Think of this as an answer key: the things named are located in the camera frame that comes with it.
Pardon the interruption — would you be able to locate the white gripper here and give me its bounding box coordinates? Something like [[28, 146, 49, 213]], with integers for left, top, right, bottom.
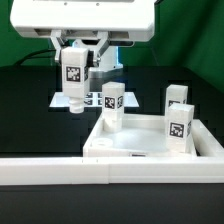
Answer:
[[10, 0, 155, 67]]

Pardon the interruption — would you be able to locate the white square tabletop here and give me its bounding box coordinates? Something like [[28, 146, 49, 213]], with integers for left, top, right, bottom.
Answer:
[[83, 114, 196, 158]]

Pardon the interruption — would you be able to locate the white sheet with fiducial tags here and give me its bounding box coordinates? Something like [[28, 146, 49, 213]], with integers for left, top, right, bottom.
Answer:
[[50, 92, 139, 108]]

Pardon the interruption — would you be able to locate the white L-shaped obstacle fence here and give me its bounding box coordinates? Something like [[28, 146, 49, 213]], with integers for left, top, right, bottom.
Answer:
[[0, 120, 224, 185]]

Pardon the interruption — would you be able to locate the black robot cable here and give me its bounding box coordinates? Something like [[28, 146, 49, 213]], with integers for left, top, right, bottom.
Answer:
[[13, 48, 58, 67]]

